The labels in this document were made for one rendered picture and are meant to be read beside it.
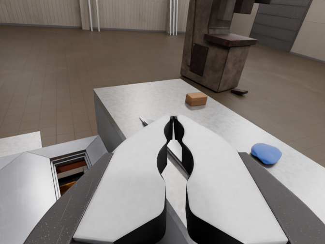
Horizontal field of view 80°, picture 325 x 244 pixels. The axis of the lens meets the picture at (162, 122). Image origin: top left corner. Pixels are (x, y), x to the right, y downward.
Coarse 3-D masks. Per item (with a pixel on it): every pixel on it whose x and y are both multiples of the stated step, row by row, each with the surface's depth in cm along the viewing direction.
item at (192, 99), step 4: (196, 92) 107; (200, 92) 108; (188, 96) 104; (192, 96) 102; (196, 96) 103; (200, 96) 103; (204, 96) 104; (188, 100) 104; (192, 100) 102; (196, 100) 103; (200, 100) 104; (204, 100) 105; (188, 104) 105; (192, 104) 103; (196, 104) 104; (200, 104) 105; (204, 104) 107
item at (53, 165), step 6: (84, 150) 95; (60, 156) 90; (66, 156) 91; (72, 156) 92; (78, 156) 94; (84, 156) 95; (54, 162) 89; (60, 162) 90; (66, 162) 91; (72, 162) 93; (90, 162) 88; (54, 168) 87; (54, 174) 82; (54, 180) 80; (54, 186) 77
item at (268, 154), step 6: (258, 144) 76; (264, 144) 77; (252, 150) 74; (258, 150) 73; (264, 150) 73; (270, 150) 73; (276, 150) 74; (258, 156) 71; (264, 156) 70; (270, 156) 71; (276, 156) 72; (264, 162) 70; (270, 162) 69
